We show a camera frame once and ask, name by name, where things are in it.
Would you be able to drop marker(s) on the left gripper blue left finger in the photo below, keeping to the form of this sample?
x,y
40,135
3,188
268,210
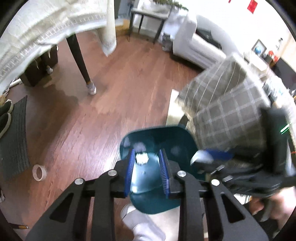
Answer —
x,y
129,171

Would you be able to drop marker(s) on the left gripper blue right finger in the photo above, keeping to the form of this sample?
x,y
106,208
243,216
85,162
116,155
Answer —
x,y
165,177

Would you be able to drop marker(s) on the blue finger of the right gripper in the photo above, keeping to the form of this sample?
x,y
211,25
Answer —
x,y
219,155

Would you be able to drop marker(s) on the small white paper ball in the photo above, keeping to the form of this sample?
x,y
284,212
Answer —
x,y
142,158

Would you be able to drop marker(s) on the dark teal trash bin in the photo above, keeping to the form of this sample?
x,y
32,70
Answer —
x,y
146,192

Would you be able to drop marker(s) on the person's right hand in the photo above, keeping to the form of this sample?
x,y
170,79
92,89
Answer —
x,y
278,207

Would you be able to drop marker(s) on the grey checked tablecloth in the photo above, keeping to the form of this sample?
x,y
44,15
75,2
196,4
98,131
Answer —
x,y
223,105

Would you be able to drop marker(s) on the white tape roll on floor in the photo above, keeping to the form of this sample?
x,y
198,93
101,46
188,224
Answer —
x,y
39,173

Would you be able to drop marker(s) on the black computer monitor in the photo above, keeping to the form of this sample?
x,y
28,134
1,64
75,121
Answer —
x,y
286,73

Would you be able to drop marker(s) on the small blue globe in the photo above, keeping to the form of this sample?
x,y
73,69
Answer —
x,y
258,50

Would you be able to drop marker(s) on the framed picture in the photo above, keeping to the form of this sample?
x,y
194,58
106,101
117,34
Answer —
x,y
259,43

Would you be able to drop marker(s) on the dark floor mat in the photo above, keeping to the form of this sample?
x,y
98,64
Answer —
x,y
14,150

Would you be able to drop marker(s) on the grey armchair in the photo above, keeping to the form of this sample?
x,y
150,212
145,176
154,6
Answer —
x,y
190,46

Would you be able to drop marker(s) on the black handbag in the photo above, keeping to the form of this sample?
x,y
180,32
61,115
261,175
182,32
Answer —
x,y
207,36

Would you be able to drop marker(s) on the grey cat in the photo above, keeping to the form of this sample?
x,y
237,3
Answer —
x,y
167,43

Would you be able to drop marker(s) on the dark slip-on shoe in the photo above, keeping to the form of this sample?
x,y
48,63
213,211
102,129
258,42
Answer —
x,y
5,119

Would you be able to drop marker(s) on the flat cardboard box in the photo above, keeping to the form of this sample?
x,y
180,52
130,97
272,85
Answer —
x,y
122,27

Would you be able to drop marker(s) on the grey dining chair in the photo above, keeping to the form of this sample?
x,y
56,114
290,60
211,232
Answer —
x,y
150,21

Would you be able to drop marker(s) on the dark wooden table leg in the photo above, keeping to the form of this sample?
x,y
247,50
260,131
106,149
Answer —
x,y
77,55

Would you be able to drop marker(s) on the white potted plant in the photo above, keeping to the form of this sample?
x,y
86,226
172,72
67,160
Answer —
x,y
162,6

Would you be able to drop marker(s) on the beige patterned tablecloth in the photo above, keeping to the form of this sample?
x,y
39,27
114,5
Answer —
x,y
39,25

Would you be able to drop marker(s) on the right red wall scroll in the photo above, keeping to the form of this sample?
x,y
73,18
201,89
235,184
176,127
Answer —
x,y
252,6

